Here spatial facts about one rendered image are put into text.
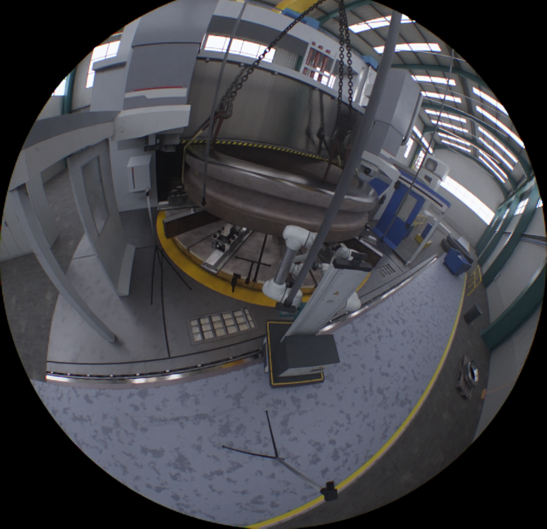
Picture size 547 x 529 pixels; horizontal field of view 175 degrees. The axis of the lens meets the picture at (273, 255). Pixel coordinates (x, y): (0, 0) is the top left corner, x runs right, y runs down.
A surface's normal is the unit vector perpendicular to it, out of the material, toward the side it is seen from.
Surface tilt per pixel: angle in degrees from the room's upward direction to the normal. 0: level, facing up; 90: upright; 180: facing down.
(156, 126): 90
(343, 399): 0
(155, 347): 0
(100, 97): 90
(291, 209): 90
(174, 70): 90
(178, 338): 0
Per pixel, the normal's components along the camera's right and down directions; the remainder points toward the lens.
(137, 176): 0.41, 0.66
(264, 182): -0.18, 0.61
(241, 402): 0.22, -0.73
